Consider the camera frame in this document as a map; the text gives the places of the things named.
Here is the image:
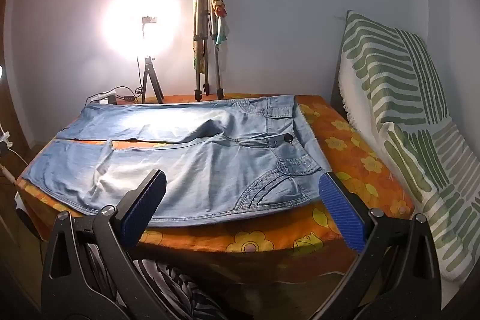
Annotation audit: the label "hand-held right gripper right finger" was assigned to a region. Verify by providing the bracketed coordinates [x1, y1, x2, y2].
[318, 172, 442, 320]

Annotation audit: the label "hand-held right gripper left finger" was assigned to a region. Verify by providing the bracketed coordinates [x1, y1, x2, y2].
[41, 169, 167, 320]

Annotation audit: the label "light blue denim pants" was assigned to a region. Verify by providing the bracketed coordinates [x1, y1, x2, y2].
[22, 95, 332, 229]

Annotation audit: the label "orange floral tablecloth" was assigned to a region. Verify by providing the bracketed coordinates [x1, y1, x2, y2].
[15, 92, 415, 276]

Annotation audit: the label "black white striped cloth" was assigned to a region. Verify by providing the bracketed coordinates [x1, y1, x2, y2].
[84, 256, 230, 320]

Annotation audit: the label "white power strip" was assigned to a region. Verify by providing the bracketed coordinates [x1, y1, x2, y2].
[87, 91, 117, 105]

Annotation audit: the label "small black tripod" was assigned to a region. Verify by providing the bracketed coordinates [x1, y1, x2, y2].
[140, 55, 166, 104]

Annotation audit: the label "green striped white pillow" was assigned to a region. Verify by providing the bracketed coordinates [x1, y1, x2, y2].
[335, 10, 480, 283]

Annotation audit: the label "teal and red scarf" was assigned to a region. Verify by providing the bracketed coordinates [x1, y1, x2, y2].
[207, 0, 230, 44]

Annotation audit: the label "black cable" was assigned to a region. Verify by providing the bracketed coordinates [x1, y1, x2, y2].
[112, 85, 145, 104]

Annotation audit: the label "thin white lamp cable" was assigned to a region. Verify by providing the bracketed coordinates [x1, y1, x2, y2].
[7, 147, 30, 168]

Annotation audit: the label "ring light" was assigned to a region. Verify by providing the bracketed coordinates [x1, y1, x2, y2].
[102, 0, 178, 58]

